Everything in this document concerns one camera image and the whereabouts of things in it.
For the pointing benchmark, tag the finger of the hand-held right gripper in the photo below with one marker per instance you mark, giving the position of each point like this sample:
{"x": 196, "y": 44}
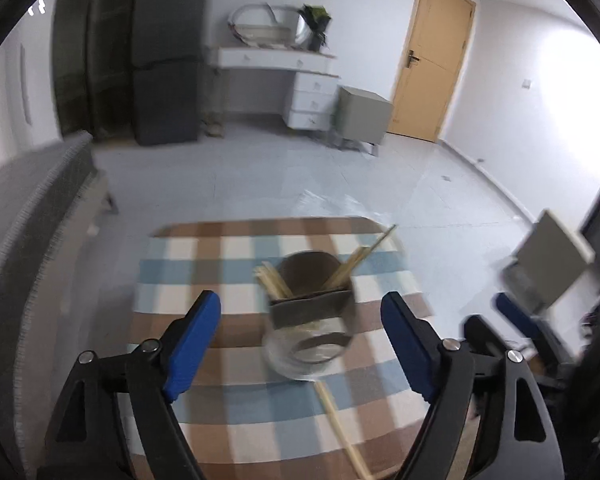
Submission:
{"x": 485, "y": 335}
{"x": 517, "y": 317}

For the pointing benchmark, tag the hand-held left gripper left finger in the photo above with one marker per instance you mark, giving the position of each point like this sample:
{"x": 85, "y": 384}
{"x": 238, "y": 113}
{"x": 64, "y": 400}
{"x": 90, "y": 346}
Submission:
{"x": 192, "y": 345}

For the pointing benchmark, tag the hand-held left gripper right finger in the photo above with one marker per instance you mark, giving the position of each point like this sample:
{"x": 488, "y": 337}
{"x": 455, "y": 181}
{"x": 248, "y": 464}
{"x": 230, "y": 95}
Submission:
{"x": 405, "y": 345}

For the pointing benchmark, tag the wooden chopstick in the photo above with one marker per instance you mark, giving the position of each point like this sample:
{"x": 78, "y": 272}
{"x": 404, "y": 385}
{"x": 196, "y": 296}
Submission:
{"x": 362, "y": 465}
{"x": 332, "y": 415}

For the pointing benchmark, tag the bundle of wooden chopsticks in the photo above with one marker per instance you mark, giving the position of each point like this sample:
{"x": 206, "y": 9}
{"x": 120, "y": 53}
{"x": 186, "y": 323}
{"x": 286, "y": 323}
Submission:
{"x": 277, "y": 282}

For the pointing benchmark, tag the white and grey utensil holder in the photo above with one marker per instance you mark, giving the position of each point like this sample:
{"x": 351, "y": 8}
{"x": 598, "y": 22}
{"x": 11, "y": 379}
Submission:
{"x": 305, "y": 310}

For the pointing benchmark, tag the checkered tablecloth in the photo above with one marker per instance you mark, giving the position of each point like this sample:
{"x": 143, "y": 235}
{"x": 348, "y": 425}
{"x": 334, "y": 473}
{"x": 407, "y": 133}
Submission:
{"x": 240, "y": 410}

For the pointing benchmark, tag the grey mattress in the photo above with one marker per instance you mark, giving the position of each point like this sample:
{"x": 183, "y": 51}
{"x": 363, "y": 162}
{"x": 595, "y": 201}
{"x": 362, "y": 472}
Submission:
{"x": 25, "y": 220}

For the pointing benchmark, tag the grey nightstand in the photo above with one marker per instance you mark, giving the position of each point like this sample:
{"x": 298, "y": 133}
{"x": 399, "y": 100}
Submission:
{"x": 362, "y": 117}

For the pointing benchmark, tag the white vanity desk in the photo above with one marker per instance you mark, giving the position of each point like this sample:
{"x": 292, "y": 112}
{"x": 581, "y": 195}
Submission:
{"x": 310, "y": 95}

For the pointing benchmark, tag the yellow wooden door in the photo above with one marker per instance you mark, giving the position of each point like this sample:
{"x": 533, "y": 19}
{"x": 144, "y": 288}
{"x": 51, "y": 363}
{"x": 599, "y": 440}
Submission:
{"x": 430, "y": 60}

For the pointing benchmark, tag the dark grey refrigerator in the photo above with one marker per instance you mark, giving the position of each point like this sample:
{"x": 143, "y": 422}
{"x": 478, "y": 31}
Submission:
{"x": 170, "y": 60}

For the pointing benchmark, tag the dark glass cabinet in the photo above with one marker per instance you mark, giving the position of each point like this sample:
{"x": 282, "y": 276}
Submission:
{"x": 95, "y": 60}

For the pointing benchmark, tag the white wardrobe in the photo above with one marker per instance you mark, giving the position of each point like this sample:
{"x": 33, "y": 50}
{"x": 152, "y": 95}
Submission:
{"x": 25, "y": 85}

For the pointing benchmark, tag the oval mirror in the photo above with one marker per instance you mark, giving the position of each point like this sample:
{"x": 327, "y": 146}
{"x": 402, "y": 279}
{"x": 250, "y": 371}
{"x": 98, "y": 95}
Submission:
{"x": 265, "y": 25}

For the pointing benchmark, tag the wrapped flower bouquet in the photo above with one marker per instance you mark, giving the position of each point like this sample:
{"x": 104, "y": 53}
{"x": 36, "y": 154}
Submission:
{"x": 317, "y": 22}

